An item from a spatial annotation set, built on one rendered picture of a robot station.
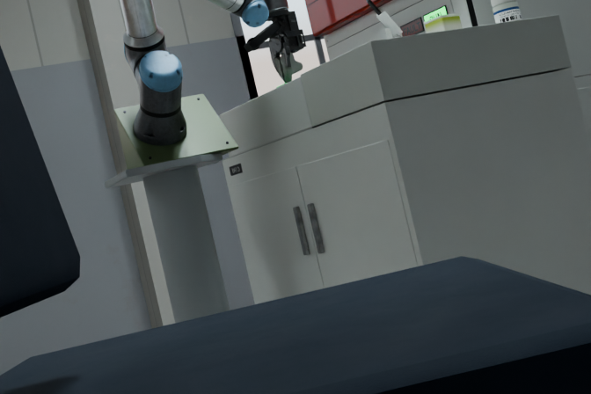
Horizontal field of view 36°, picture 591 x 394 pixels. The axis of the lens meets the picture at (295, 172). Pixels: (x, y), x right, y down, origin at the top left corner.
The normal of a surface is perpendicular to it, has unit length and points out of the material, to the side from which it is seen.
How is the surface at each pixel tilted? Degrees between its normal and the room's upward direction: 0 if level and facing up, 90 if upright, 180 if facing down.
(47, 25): 90
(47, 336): 90
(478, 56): 90
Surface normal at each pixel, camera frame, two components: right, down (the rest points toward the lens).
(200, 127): 0.11, -0.78
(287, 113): -0.85, 0.18
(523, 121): 0.47, -0.13
